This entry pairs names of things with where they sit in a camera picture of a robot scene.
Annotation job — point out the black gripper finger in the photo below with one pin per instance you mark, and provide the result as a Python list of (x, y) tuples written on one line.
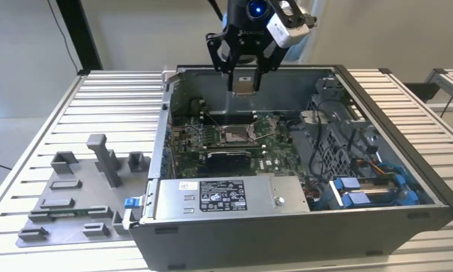
[(220, 54), (272, 58)]

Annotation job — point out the silver CPU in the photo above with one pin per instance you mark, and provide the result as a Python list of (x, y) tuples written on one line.
[(245, 89)]

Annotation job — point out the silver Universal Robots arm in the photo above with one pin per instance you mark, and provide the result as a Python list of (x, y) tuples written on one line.
[(296, 52)]

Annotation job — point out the black RAM slot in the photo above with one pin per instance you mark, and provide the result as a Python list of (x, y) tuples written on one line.
[(227, 117), (227, 113)]

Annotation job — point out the CPU socket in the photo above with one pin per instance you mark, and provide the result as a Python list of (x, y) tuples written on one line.
[(236, 136)]

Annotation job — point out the thin metal locking lever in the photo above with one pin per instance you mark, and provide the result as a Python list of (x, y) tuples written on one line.
[(213, 119)]

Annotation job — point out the green motherboard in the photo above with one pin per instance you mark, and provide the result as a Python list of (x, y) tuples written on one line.
[(279, 147)]

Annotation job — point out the grey metal drive cage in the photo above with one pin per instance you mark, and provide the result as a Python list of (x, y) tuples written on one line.
[(336, 158)]

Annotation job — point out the black block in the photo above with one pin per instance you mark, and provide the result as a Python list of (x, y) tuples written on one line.
[(421, 90)]

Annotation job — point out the aluminium slat side table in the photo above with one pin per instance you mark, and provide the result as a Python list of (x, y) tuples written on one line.
[(449, 79)]

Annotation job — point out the blue disk carrier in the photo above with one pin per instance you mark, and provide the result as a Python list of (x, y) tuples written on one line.
[(347, 183), (356, 199)]

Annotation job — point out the silver power supply unit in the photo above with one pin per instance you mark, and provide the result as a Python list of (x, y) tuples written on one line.
[(260, 198)]

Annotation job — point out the blue case latch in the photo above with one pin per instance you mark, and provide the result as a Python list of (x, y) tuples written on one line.
[(131, 203)]

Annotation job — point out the black open PC case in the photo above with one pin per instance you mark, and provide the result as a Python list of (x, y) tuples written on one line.
[(249, 243)]

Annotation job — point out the green RAM stick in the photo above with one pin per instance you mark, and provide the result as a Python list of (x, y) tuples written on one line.
[(79, 212)]

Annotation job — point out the grey parts rack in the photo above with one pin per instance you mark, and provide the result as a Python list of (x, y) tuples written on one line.
[(79, 229)]

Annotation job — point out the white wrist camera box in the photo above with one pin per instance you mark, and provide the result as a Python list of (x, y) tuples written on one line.
[(287, 32)]

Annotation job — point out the black frame post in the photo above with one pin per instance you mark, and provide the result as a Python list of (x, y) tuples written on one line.
[(87, 51)]

